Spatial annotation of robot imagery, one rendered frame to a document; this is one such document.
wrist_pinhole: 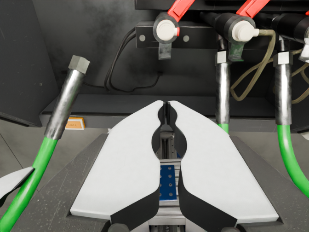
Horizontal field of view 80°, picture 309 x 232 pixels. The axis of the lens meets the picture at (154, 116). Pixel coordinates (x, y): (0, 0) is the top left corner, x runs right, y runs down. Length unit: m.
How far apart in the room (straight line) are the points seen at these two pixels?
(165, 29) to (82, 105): 0.39
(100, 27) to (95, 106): 0.20
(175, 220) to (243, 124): 0.47
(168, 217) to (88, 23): 0.69
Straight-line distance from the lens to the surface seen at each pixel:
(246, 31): 0.22
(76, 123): 0.50
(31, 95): 0.53
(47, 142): 0.23
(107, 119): 0.48
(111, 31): 0.53
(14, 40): 0.51
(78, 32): 0.55
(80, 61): 0.23
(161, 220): 0.82
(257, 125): 0.53
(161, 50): 0.22
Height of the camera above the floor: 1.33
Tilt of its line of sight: 57 degrees down
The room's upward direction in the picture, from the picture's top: 177 degrees counter-clockwise
